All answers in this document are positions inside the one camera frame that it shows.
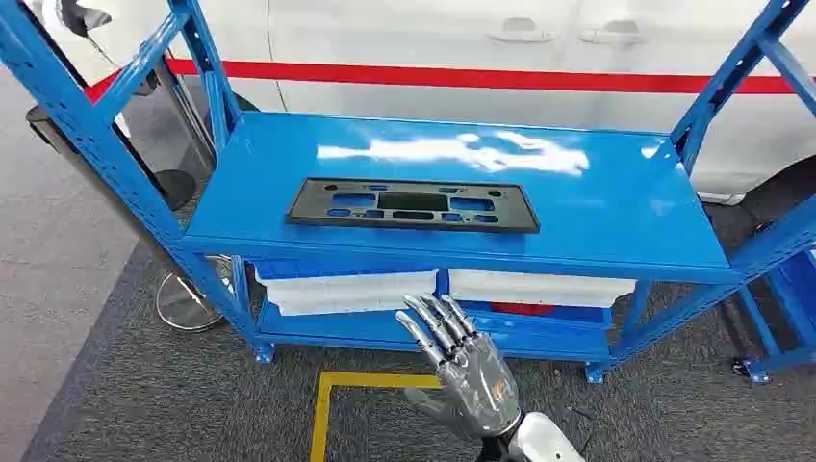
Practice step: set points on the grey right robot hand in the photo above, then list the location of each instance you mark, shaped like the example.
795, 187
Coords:
475, 382

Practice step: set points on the black plastic panel with cutouts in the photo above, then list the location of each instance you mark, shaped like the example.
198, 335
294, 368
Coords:
306, 213

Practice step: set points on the red flat item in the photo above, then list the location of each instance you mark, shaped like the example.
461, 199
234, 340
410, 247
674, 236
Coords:
523, 309

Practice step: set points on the blue metal shelf rack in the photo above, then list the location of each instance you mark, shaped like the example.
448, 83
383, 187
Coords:
574, 210
797, 287

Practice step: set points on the stanchion with chrome base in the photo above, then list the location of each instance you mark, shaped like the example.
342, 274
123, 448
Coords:
185, 306

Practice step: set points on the red barrier belt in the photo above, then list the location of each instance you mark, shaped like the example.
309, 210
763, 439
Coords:
446, 78

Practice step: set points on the white car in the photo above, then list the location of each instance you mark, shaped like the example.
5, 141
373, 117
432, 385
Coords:
446, 32

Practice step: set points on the stanchion with dark base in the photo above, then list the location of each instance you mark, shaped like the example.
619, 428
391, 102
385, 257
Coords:
177, 190

